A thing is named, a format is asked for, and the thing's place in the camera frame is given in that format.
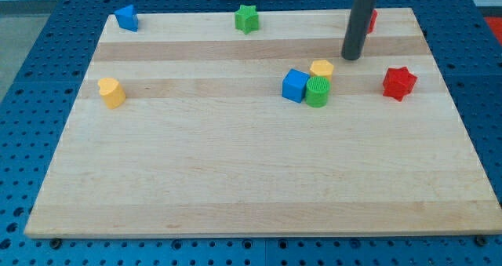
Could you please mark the green star block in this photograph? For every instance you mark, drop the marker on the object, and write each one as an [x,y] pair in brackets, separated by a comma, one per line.
[247,19]

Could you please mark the wooden board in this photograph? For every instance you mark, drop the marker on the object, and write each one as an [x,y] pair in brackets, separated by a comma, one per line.
[206,146]

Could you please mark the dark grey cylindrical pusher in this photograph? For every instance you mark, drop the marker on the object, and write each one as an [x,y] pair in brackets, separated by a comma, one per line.
[357,29]

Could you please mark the blue cube block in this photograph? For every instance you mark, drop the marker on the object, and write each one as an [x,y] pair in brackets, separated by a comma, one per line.
[294,85]

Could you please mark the red block behind pusher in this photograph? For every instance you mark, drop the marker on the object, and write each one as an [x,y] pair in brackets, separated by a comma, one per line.
[372,21]

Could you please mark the yellow heart block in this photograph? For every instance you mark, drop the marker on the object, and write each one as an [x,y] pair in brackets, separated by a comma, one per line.
[111,92]

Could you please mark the red star block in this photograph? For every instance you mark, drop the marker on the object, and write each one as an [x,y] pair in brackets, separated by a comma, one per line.
[398,82]

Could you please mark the green cylinder block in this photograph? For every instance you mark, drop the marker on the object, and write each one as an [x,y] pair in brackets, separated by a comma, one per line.
[317,91]

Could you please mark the yellow hexagon block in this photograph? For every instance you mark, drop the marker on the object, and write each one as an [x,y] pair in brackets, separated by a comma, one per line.
[322,68]

